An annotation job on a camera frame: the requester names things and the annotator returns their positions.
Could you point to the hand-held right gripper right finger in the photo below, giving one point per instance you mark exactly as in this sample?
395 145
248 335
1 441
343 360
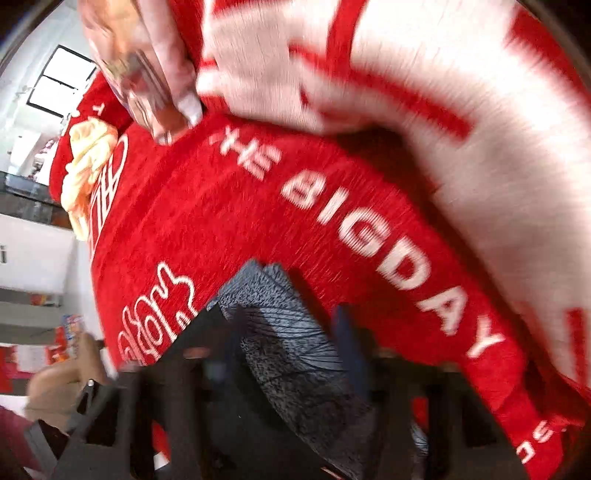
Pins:
353 350

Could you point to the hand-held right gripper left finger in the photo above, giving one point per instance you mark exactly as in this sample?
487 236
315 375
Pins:
214 332

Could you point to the black pants with blue-grey print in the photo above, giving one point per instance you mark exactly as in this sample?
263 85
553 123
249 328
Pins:
286 332

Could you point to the person's left forearm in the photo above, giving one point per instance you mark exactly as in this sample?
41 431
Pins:
14 443

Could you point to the person's left hand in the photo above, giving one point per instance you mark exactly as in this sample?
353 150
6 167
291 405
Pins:
57 383

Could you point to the red printed blanket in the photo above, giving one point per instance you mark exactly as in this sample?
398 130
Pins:
207 207

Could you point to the pale yellow cloth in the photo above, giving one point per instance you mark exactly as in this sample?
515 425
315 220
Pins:
90 157

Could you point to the window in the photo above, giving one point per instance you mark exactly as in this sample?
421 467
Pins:
60 81

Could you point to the red white striped cloth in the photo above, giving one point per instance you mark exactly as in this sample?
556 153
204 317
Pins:
461 69

